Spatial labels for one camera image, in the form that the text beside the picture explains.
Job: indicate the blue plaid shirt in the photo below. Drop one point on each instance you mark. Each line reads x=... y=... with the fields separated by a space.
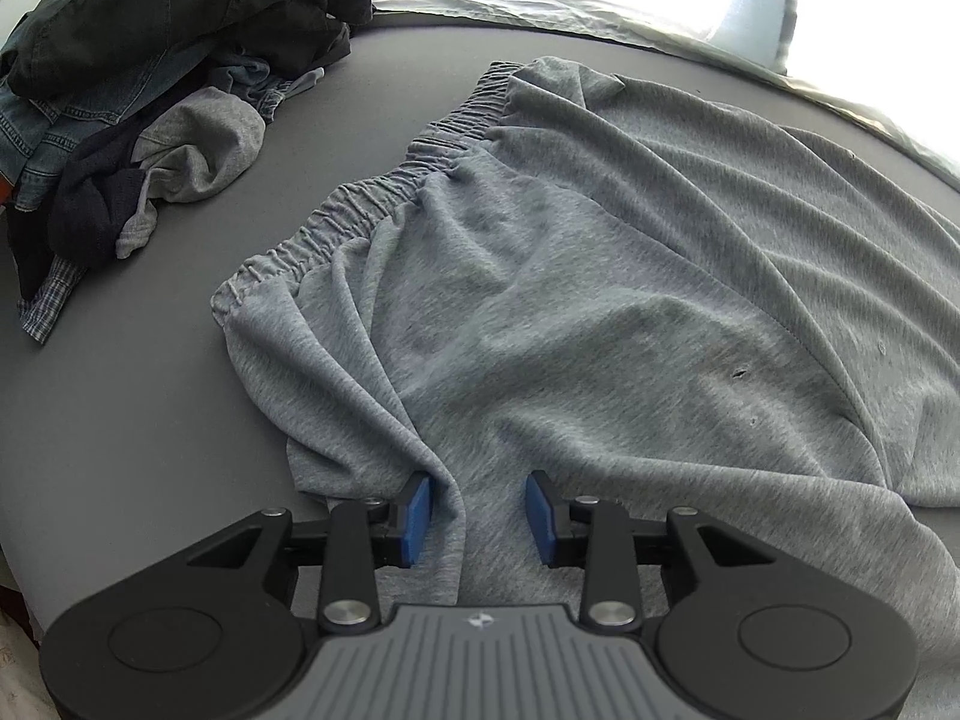
x=39 y=315

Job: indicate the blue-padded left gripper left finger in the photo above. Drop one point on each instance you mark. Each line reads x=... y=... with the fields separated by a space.
x=364 y=536

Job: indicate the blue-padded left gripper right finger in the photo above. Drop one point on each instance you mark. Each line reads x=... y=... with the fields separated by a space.
x=594 y=536

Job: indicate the grey sweatpants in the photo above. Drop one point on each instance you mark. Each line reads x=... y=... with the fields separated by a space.
x=654 y=299

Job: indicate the dark grey garment on pile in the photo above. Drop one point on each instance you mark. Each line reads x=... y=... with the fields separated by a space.
x=63 y=46

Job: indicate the light grey garment in pile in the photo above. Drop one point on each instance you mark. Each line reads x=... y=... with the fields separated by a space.
x=190 y=153

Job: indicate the navy dark garment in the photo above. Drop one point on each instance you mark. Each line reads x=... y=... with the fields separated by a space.
x=82 y=217

